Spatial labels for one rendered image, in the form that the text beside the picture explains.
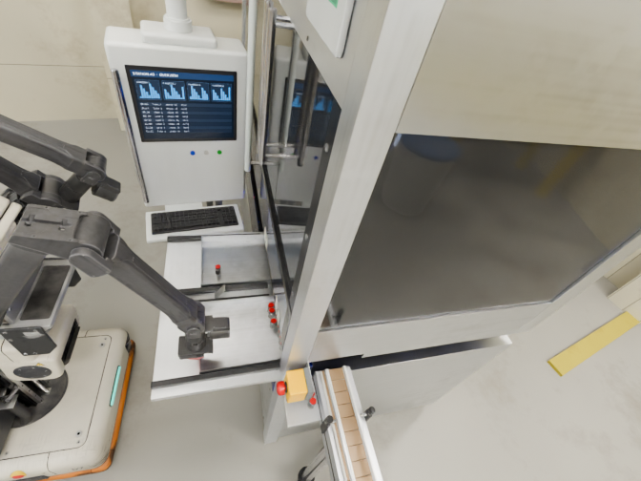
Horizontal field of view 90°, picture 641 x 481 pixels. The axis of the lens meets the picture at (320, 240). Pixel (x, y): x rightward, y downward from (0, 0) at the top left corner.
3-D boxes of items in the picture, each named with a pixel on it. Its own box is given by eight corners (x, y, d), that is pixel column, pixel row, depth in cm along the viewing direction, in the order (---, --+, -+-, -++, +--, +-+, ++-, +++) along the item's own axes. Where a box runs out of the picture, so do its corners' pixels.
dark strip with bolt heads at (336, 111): (283, 335, 108) (337, 97, 51) (285, 348, 105) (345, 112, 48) (279, 336, 107) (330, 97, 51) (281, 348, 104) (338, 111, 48)
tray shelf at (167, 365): (275, 234, 159) (276, 231, 157) (302, 376, 113) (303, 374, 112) (169, 237, 144) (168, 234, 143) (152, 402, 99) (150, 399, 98)
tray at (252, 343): (288, 298, 132) (289, 293, 130) (300, 359, 115) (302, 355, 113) (199, 307, 122) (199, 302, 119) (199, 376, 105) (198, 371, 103)
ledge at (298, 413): (320, 379, 114) (321, 377, 112) (329, 419, 105) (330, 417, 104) (280, 386, 110) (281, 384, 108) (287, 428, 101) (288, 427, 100)
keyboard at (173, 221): (233, 207, 174) (233, 203, 172) (238, 225, 165) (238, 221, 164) (151, 215, 159) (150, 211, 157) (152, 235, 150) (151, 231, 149)
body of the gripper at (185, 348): (213, 354, 101) (213, 343, 96) (177, 358, 98) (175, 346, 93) (213, 335, 106) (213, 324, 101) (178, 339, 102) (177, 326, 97)
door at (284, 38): (260, 142, 148) (272, -18, 106) (275, 210, 118) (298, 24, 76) (259, 142, 148) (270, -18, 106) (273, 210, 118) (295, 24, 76)
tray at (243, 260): (277, 239, 154) (278, 233, 151) (285, 282, 137) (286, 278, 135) (201, 240, 144) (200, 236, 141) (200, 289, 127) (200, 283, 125)
